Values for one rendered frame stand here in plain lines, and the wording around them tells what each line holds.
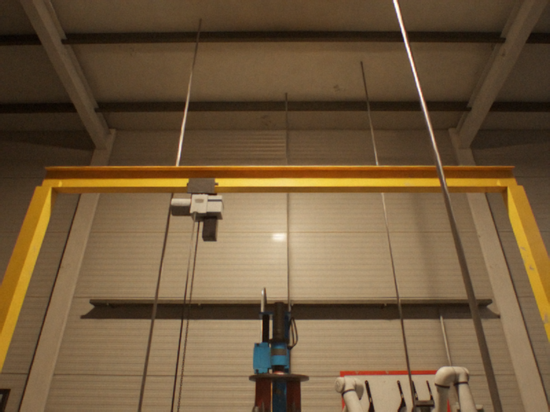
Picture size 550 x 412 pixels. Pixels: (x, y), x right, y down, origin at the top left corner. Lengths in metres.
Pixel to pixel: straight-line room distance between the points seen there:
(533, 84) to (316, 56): 4.01
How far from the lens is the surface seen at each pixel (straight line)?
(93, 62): 7.66
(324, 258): 6.47
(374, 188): 4.35
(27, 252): 4.55
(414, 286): 6.62
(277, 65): 7.03
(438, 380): 3.56
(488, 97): 7.56
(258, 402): 3.82
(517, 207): 4.74
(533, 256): 4.53
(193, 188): 4.24
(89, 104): 7.94
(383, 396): 6.11
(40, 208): 4.75
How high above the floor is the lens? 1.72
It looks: 29 degrees up
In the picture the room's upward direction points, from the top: straight up
